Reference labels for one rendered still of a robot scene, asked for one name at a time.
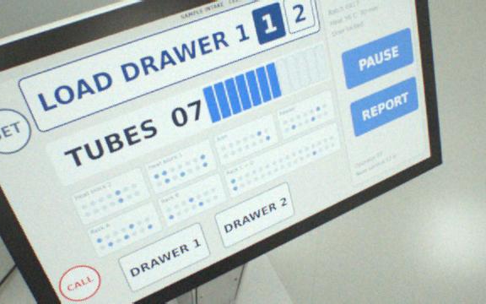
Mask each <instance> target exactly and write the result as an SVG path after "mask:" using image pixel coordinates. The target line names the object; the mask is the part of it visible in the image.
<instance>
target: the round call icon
mask: <svg viewBox="0 0 486 304"><path fill-rule="evenodd" d="M51 279H52V281H53V283H54V285H55V286H56V288H57V291H58V293H59V295H60V297H61V298H62V300H63V301H64V303H65V304H81V303H83V302H85V301H87V300H89V299H92V298H94V297H96V296H98V295H100V294H102V293H104V292H106V291H108V288H107V286H106V284H105V281H104V279H103V277H102V275H101V273H100V270H99V268H98V266H97V264H96V262H95V259H94V257H92V258H89V259H86V260H84V261H83V262H81V263H77V264H75V265H73V266H72V267H70V268H67V269H64V270H63V271H60V272H58V273H57V274H54V275H52V276H51Z"/></svg>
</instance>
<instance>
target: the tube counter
mask: <svg viewBox="0 0 486 304"><path fill-rule="evenodd" d="M329 79H331V78H330V73H329V68H328V64H327V54H326V50H325V45H324V41H321V42H318V43H316V44H314V45H311V46H308V47H305V48H302V49H299V50H298V51H295V52H291V53H288V54H285V55H283V56H281V57H277V58H274V59H272V60H269V61H267V62H263V63H261V64H258V65H256V66H254V67H251V68H247V69H245V70H242V71H239V72H238V73H233V74H231V75H229V76H226V77H224V78H221V79H217V80H215V81H213V82H210V83H208V84H204V85H202V86H199V87H196V88H194V89H192V90H187V91H185V92H182V93H180V94H178V95H173V96H171V97H169V98H166V99H163V100H162V101H163V103H164V106H165V111H166V114H167V117H168V119H169V122H170V126H171V129H172V132H173V134H174V137H175V141H178V140H180V139H183V138H186V137H188V136H191V135H193V134H195V133H200V132H201V131H204V130H206V129H209V128H212V127H214V126H217V125H219V124H221V123H223V122H227V121H229V120H231V118H233V117H237V116H239V115H241V114H244V113H246V112H249V111H252V110H254V109H257V108H258V107H261V106H265V105H266V104H269V103H271V102H274V101H276V100H279V99H283V98H284V97H287V96H289V95H292V94H295V93H297V92H300V91H301V90H305V89H308V88H310V87H312V86H314V85H317V84H320V83H322V82H325V81H327V80H329Z"/></svg>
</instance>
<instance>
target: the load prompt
mask: <svg viewBox="0 0 486 304"><path fill-rule="evenodd" d="M319 32H321V21H320V17H319V12H318V8H317V7H316V0H254V1H251V2H248V3H244V4H241V5H239V6H236V7H233V8H229V9H226V10H224V11H221V12H218V13H216V14H210V15H208V16H205V17H202V18H200V19H195V20H193V21H190V22H187V23H185V24H180V25H177V26H174V27H171V28H169V29H166V30H161V31H159V32H156V33H153V34H151V35H146V36H144V37H141V38H138V39H135V40H132V41H128V42H125V43H122V44H120V45H117V46H115V47H112V48H110V49H107V50H104V51H102V52H97V53H94V54H91V55H88V56H86V57H81V58H79V59H76V60H73V61H71V62H66V63H64V64H61V65H58V66H55V67H52V68H48V69H45V70H43V71H40V72H38V73H33V74H31V75H28V76H25V77H23V78H20V79H15V82H16V84H17V85H18V87H19V90H20V93H21V95H22V96H23V98H24V101H25V104H26V105H27V107H28V109H29V111H30V115H31V118H32V120H33V122H34V124H35V127H36V129H37V131H38V133H39V135H41V134H43V133H47V132H50V131H51V130H54V129H57V128H60V127H63V126H66V125H68V124H70V123H73V122H77V121H78V120H81V119H84V118H86V117H90V116H93V115H95V114H97V113H100V112H103V111H106V110H109V109H111V108H114V107H116V106H120V105H122V104H125V103H128V102H130V101H132V100H136V99H137V98H139V97H141V96H144V95H148V94H150V93H153V92H155V91H158V90H162V89H164V88H167V87H169V86H171V85H174V84H178V83H180V82H183V81H186V80H188V79H193V78H196V77H197V76H200V75H203V74H205V73H209V72H212V71H214V70H216V69H219V68H223V67H225V66H228V65H230V64H233V63H235V62H239V61H242V60H244V59H247V58H249V57H253V56H255V55H258V54H261V53H263V52H267V51H270V50H272V49H274V48H277V47H280V46H283V45H286V44H288V43H290V42H294V41H297V40H300V39H303V38H306V37H307V36H310V35H314V34H316V33H319Z"/></svg>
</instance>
